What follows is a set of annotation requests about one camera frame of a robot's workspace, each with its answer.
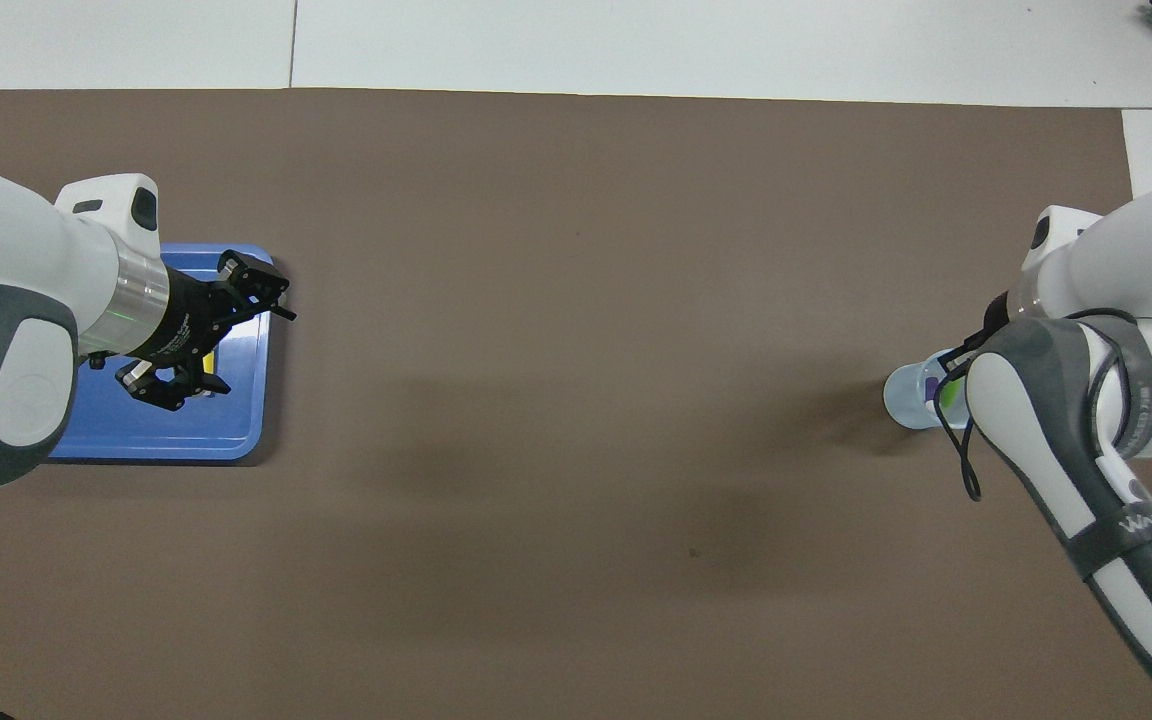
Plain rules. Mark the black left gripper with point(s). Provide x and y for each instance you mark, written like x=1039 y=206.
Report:
x=181 y=320

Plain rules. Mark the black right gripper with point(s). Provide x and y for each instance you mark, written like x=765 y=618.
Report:
x=998 y=320

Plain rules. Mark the green marker pen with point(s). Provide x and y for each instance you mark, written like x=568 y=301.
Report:
x=948 y=396

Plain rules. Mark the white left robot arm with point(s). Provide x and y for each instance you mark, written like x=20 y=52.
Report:
x=6 y=300

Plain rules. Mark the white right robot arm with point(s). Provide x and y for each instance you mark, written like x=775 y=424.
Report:
x=1116 y=300

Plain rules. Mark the blue plastic tray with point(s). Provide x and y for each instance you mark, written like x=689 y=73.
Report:
x=236 y=420

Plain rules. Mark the purple marker pen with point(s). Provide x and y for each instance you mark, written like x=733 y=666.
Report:
x=929 y=388

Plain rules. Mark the translucent plastic cup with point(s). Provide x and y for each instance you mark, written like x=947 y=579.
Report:
x=901 y=400

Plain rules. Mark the brown table mat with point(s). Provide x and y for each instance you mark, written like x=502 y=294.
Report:
x=576 y=300

